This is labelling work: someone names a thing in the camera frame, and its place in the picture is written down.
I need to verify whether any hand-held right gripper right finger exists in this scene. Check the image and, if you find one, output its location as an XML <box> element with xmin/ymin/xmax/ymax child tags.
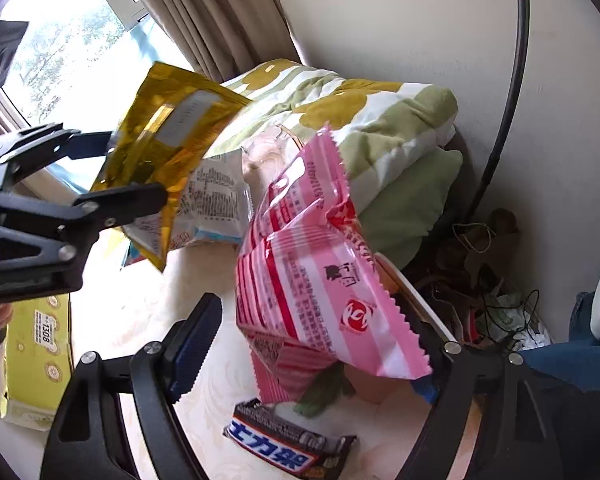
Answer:
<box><xmin>392</xmin><ymin>292</ymin><xmax>566</xmax><ymax>480</ymax></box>

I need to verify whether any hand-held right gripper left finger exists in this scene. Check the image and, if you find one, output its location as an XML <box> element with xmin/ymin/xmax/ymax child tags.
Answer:
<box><xmin>40</xmin><ymin>292</ymin><xmax>224</xmax><ymax>480</ymax></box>

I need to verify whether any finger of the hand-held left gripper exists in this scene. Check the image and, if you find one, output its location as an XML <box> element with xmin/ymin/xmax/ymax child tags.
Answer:
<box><xmin>0</xmin><ymin>122</ymin><xmax>116</xmax><ymax>191</ymax></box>
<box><xmin>0</xmin><ymin>182</ymin><xmax>168</xmax><ymax>266</ymax></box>

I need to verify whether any gold foil snack packet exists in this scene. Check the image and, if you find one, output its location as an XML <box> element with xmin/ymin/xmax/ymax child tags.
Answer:
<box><xmin>89</xmin><ymin>61</ymin><xmax>255</xmax><ymax>273</ymax></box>

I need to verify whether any pink striped snack packet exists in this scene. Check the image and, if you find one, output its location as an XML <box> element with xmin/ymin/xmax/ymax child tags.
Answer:
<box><xmin>235</xmin><ymin>127</ymin><xmax>434</xmax><ymax>406</ymax></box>

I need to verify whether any blue cartoon snack packet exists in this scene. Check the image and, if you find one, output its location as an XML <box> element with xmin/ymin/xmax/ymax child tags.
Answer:
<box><xmin>121</xmin><ymin>237</ymin><xmax>148</xmax><ymax>268</ymax></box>

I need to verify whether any yellow green tissue box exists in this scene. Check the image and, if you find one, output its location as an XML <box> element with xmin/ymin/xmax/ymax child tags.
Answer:
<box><xmin>0</xmin><ymin>292</ymin><xmax>76</xmax><ymax>433</ymax></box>

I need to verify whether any white plastic bag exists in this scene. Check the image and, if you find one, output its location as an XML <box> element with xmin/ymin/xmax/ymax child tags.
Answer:
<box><xmin>485</xmin><ymin>292</ymin><xmax>551</xmax><ymax>351</ymax></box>

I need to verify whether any white printed snack packet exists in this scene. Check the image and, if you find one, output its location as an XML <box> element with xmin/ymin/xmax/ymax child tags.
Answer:
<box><xmin>167</xmin><ymin>147</ymin><xmax>253</xmax><ymax>251</ymax></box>

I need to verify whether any window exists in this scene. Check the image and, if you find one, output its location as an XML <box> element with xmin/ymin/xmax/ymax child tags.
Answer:
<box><xmin>0</xmin><ymin>0</ymin><xmax>196</xmax><ymax>126</ymax></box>

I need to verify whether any dark chocolate bar packet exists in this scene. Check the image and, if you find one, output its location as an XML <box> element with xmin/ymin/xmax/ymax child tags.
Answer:
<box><xmin>222</xmin><ymin>397</ymin><xmax>358</xmax><ymax>480</ymax></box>

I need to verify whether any person's leg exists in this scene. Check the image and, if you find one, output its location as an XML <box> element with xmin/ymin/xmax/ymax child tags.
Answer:
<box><xmin>517</xmin><ymin>290</ymin><xmax>600</xmax><ymax>396</ymax></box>

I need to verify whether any brown paper bag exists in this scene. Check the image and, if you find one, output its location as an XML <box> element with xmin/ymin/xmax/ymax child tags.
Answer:
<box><xmin>430</xmin><ymin>207</ymin><xmax>521</xmax><ymax>311</ymax></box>

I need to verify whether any green pillow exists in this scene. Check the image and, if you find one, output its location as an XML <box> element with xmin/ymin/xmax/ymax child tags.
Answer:
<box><xmin>360</xmin><ymin>149</ymin><xmax>465</xmax><ymax>271</ymax></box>

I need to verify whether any beige curtain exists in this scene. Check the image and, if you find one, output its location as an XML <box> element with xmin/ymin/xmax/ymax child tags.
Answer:
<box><xmin>115</xmin><ymin>0</ymin><xmax>308</xmax><ymax>83</ymax></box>

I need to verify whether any green white patterned blanket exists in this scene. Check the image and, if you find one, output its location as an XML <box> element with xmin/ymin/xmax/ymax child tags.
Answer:
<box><xmin>220</xmin><ymin>58</ymin><xmax>460</xmax><ymax>211</ymax></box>

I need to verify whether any black curved pole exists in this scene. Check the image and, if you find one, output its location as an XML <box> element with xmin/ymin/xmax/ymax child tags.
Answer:
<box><xmin>467</xmin><ymin>0</ymin><xmax>528</xmax><ymax>226</ymax></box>

